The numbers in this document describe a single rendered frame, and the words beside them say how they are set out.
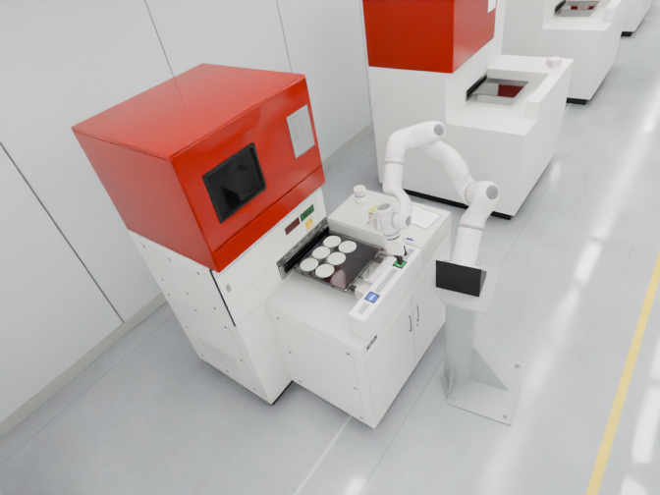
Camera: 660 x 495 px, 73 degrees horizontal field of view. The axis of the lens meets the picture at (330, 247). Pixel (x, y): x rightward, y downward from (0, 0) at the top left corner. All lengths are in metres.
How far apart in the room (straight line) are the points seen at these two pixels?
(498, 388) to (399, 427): 0.64
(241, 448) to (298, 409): 0.40
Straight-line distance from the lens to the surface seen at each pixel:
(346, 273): 2.37
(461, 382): 2.96
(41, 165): 3.25
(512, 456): 2.82
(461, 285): 2.31
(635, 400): 3.17
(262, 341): 2.59
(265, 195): 2.14
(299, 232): 2.49
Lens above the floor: 2.52
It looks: 40 degrees down
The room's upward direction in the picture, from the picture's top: 11 degrees counter-clockwise
